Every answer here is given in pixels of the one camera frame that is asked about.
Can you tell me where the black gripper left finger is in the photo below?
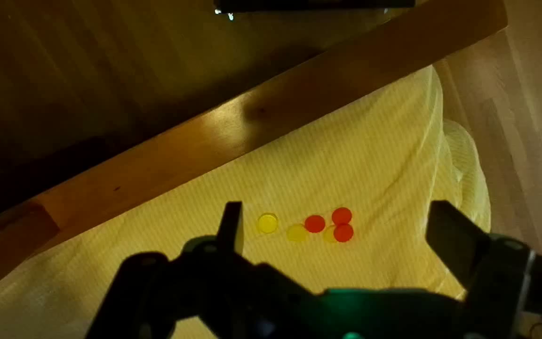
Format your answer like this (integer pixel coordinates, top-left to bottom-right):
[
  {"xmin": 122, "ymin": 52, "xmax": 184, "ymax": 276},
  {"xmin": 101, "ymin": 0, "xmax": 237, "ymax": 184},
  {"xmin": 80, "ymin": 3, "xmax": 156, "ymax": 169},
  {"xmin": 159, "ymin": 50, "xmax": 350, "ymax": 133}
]
[{"xmin": 214, "ymin": 201, "xmax": 246, "ymax": 257}]

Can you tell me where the yellow bed blanket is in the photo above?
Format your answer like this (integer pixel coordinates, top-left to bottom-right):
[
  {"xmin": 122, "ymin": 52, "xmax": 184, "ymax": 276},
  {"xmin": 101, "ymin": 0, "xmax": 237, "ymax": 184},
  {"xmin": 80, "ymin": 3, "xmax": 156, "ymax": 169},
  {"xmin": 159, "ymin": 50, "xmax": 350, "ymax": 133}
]
[{"xmin": 0, "ymin": 63, "xmax": 494, "ymax": 339}]

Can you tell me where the wooden bunk bed frame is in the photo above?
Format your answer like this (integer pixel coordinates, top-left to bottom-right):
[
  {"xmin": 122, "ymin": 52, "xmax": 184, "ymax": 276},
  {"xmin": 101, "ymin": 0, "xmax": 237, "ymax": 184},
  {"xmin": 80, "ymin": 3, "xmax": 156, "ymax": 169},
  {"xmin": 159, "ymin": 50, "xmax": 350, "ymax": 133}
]
[{"xmin": 0, "ymin": 0, "xmax": 511, "ymax": 304}]

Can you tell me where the black flat object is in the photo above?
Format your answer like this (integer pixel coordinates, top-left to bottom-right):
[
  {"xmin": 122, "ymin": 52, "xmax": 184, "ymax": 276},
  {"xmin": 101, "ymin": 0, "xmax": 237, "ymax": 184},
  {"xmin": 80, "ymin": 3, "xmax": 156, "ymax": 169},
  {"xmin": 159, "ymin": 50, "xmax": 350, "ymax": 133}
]
[{"xmin": 212, "ymin": 0, "xmax": 417, "ymax": 18}]

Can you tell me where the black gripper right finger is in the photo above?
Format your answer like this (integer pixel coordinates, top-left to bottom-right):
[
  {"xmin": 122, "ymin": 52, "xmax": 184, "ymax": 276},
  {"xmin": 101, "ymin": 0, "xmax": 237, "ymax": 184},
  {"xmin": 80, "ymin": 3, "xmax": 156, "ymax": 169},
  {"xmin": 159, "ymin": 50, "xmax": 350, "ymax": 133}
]
[{"xmin": 425, "ymin": 201, "xmax": 493, "ymax": 298}]

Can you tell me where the orange game disc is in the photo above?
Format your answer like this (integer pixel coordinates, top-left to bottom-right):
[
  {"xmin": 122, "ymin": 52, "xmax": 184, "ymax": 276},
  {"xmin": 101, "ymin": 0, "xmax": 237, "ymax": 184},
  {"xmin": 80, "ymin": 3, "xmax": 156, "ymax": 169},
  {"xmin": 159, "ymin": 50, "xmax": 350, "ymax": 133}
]
[
  {"xmin": 333, "ymin": 223, "xmax": 355, "ymax": 246},
  {"xmin": 329, "ymin": 206, "xmax": 353, "ymax": 227},
  {"xmin": 302, "ymin": 214, "xmax": 327, "ymax": 236}
]

